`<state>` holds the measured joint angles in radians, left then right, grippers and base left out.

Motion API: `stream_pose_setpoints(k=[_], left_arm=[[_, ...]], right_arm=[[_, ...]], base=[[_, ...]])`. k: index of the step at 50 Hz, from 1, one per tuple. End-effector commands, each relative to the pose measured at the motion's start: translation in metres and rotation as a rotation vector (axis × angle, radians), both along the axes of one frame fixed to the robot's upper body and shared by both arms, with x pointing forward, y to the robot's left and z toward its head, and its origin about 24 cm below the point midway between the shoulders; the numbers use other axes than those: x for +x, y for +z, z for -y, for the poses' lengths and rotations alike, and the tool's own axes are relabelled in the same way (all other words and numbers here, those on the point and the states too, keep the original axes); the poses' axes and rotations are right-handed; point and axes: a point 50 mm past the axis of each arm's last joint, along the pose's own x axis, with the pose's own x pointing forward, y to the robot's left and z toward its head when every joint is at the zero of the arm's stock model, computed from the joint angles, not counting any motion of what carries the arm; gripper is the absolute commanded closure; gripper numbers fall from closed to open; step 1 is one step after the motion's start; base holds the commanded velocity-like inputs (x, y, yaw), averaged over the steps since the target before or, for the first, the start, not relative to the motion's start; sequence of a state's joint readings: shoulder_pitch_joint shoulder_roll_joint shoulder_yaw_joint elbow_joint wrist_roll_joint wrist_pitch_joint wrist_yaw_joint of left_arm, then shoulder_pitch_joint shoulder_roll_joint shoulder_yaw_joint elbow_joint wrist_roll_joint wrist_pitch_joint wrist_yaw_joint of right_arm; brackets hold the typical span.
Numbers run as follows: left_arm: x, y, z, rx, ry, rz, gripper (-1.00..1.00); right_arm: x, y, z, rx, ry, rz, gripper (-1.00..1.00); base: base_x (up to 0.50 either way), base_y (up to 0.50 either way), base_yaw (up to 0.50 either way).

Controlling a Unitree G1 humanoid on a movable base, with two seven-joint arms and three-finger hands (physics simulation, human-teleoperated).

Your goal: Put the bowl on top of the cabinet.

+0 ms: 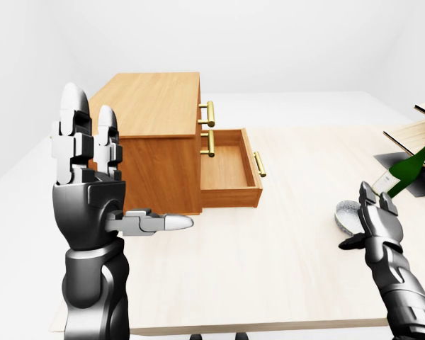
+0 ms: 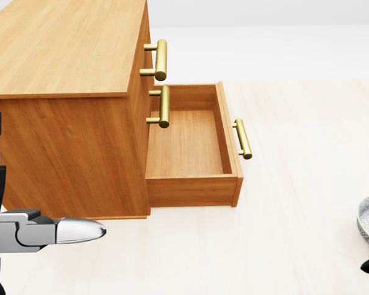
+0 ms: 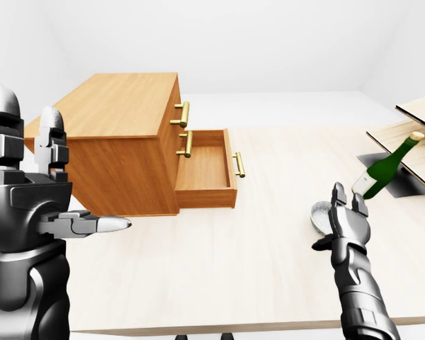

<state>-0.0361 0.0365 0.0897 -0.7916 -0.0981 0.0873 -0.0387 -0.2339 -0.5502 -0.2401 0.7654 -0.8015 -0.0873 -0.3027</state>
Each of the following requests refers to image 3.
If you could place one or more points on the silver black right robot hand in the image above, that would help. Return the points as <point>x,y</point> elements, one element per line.
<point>350,225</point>

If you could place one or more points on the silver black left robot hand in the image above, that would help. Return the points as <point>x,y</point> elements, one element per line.
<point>28,209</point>

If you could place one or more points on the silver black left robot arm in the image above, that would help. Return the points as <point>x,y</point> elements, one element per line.
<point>25,294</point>

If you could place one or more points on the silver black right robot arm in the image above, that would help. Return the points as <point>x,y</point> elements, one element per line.
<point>361,294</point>

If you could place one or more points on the black patterned bowl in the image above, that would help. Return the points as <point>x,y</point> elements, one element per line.
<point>320,216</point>

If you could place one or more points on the wooden cabinet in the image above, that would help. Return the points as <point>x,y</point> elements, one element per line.
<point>110,141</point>

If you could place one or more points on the green wine bottle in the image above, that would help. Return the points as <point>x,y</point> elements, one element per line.
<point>384,170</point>

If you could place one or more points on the open wooden drawer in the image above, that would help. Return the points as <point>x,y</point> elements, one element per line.
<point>205,177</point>

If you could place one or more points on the closed wooden drawer, middle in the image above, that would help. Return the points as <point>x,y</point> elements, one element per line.
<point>173,156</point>

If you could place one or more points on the small black shape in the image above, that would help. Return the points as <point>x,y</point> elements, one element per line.
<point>227,336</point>
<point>181,337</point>

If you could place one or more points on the closed wooden drawer, uppermost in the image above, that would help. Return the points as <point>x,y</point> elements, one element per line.
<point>171,106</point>

